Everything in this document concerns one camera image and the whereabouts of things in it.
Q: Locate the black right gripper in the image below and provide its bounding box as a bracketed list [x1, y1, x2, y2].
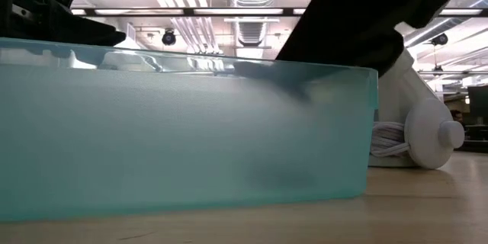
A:
[276, 9, 405, 79]

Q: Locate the translucent green plastic bin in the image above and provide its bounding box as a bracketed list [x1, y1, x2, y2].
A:
[0, 37, 379, 223]

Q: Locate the white cylindrical desk lamp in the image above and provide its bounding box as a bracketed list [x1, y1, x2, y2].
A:
[368, 22, 466, 171]

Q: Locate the person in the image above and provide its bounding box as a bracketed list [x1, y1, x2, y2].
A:
[449, 109, 466, 127]

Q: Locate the dark monitor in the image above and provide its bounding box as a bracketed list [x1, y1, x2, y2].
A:
[467, 85, 488, 123]

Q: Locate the dark desk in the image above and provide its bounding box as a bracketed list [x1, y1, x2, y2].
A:
[455, 124, 488, 153]

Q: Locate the white coiled lamp cord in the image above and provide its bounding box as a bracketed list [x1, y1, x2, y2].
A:
[369, 120, 412, 158]

